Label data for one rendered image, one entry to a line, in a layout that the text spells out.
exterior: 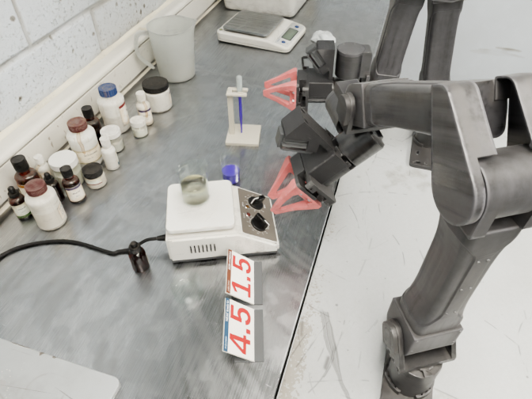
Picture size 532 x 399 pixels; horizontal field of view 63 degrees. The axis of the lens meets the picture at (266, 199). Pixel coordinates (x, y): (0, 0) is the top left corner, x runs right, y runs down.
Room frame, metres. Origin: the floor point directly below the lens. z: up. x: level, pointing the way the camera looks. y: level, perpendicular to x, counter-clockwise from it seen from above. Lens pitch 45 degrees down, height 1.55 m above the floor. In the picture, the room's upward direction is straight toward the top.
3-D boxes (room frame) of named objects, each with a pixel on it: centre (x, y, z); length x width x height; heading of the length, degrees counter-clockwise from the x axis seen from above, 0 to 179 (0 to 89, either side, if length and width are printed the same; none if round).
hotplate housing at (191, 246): (0.56, 0.09, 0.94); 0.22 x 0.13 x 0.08; 97
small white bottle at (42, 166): (0.71, 0.47, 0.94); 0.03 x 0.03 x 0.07
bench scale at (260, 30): (1.45, 0.01, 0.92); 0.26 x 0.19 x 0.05; 67
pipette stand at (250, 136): (0.88, 0.05, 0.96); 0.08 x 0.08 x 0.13; 85
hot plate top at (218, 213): (0.56, 0.12, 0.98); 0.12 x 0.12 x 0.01; 7
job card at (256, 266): (0.45, 0.04, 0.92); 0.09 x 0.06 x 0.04; 1
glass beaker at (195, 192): (0.57, 0.13, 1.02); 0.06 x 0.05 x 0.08; 136
